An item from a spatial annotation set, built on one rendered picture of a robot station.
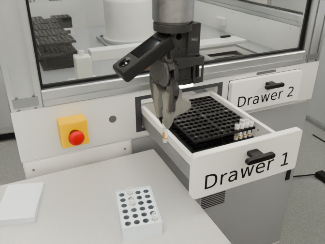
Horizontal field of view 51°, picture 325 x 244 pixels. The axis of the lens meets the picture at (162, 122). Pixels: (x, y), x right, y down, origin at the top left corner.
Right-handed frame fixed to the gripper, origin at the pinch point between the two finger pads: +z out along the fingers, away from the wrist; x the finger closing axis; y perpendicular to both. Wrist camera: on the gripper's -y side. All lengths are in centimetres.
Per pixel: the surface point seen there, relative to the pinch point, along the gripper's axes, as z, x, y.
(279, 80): 8, 20, 56
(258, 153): 7.3, -10.8, 17.7
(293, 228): 99, 27, 94
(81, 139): 11.2, 20.4, -12.0
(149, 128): 12.9, 20.0, 7.2
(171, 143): 10.4, 6.4, 6.3
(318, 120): 94, 98, 201
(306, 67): 6, 21, 70
